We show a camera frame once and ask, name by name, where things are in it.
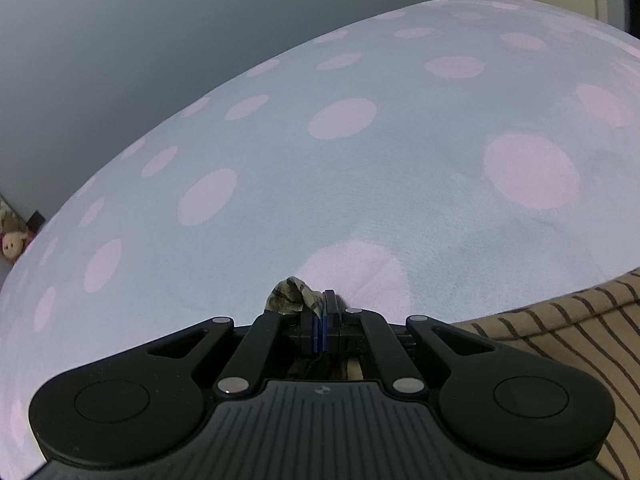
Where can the olive striped button shirt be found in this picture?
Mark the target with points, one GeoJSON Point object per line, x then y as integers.
{"type": "Point", "coordinates": [550, 391]}

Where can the polka dot bed sheet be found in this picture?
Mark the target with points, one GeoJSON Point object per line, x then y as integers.
{"type": "Point", "coordinates": [457, 157]}

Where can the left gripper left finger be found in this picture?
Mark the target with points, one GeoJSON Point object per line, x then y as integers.
{"type": "Point", "coordinates": [275, 347]}

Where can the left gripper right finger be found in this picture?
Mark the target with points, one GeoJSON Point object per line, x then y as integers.
{"type": "Point", "coordinates": [365, 337]}

